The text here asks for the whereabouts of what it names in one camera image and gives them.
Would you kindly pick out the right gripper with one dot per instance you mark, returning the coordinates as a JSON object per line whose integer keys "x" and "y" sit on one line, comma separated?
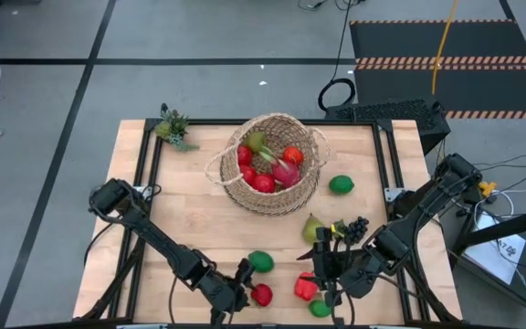
{"x": 354, "y": 274}

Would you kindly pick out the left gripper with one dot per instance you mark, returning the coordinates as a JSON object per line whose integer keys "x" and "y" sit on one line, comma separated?
{"x": 224, "y": 292}

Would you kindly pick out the red apple with green leaf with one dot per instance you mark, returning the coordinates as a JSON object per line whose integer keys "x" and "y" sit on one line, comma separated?
{"x": 263, "y": 295}

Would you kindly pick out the red bell pepper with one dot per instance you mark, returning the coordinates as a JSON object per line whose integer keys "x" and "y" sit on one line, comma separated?
{"x": 304, "y": 289}

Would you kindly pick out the green pear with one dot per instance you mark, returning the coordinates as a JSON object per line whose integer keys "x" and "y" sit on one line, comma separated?
{"x": 256, "y": 141}
{"x": 311, "y": 230}

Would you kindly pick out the green lime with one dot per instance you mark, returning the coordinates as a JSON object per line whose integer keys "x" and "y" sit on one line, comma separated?
{"x": 318, "y": 310}
{"x": 341, "y": 184}
{"x": 261, "y": 262}

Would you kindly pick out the pink dragon fruit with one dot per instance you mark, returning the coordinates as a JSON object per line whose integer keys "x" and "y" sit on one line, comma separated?
{"x": 287, "y": 173}

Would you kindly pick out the orange-red round fruit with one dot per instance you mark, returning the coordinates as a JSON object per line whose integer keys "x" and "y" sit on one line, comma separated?
{"x": 293, "y": 156}

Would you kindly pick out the woven wicker basket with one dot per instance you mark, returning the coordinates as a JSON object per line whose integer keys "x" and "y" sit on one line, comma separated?
{"x": 281, "y": 125}

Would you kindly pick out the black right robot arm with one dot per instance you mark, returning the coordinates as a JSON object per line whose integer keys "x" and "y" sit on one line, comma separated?
{"x": 427, "y": 205}

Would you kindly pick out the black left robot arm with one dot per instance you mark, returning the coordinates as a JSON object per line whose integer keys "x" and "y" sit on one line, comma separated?
{"x": 153, "y": 233}

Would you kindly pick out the dark grape bunch with leaf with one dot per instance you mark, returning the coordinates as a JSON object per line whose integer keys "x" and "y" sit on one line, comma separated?
{"x": 356, "y": 230}

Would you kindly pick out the black edge clamp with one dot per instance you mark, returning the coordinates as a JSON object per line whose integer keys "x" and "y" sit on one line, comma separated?
{"x": 339, "y": 322}

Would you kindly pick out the black perforated computer case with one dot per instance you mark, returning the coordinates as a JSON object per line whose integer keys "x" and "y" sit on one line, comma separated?
{"x": 391, "y": 114}

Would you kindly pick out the white printed paper sheet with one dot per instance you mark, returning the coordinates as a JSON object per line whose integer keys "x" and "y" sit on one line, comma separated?
{"x": 496, "y": 256}

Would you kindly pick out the green succulent plant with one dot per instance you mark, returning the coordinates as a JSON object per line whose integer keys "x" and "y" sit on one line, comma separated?
{"x": 174, "y": 128}

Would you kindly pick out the black metal bar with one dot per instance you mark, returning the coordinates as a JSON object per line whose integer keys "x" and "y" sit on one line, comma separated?
{"x": 509, "y": 227}

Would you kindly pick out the black hazard-striped floor mat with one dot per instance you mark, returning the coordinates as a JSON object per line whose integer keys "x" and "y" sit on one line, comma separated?
{"x": 427, "y": 41}

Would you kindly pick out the silver base bracket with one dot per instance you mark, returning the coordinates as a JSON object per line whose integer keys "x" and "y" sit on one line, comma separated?
{"x": 393, "y": 194}
{"x": 140, "y": 189}

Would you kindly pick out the black metal table frame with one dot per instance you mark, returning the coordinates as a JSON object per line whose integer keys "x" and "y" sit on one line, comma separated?
{"x": 208, "y": 122}

